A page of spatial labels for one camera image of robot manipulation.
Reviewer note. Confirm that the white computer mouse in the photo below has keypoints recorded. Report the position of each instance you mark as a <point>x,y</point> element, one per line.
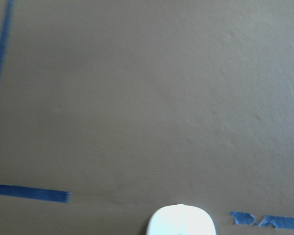
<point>180,219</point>

